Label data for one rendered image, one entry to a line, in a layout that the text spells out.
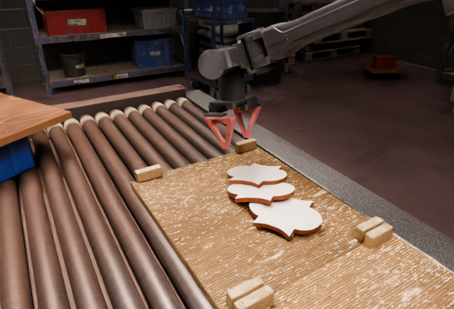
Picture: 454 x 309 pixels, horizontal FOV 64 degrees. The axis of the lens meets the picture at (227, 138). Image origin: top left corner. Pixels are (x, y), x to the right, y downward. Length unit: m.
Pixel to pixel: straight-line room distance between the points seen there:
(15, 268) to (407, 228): 0.71
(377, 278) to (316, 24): 0.42
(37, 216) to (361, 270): 0.62
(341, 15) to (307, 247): 0.39
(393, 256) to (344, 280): 0.11
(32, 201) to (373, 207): 0.73
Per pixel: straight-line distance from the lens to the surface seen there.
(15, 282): 0.71
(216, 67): 0.70
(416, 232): 0.80
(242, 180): 0.78
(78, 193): 0.88
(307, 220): 0.70
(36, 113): 1.03
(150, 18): 4.87
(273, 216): 0.70
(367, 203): 0.85
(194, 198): 0.77
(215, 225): 0.70
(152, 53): 4.96
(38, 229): 0.80
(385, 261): 0.69
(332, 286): 0.62
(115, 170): 0.95
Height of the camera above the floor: 1.38
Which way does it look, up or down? 26 degrees down
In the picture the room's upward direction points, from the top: straight up
